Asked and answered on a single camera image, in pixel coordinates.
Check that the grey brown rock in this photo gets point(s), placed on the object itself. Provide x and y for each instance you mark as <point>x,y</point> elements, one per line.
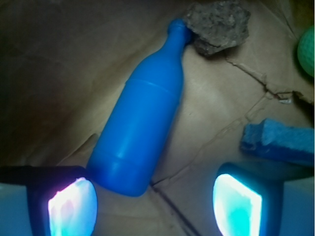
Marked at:
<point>217,26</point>

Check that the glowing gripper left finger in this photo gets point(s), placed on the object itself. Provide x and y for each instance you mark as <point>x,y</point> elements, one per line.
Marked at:
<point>47,201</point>

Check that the brown paper bag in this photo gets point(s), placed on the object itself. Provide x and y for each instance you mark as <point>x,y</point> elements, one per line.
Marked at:
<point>63,65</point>

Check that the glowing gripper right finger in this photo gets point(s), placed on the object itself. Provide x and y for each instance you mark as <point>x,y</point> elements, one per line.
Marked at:
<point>264,199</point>

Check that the green dimpled ball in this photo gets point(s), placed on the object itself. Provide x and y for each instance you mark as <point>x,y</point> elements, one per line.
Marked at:
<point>306,51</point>

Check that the blue plastic bottle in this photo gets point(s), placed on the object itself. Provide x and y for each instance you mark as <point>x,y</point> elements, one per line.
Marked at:
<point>129,147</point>

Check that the blue sponge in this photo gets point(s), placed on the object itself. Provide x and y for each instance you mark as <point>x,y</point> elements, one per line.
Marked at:
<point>273,140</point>

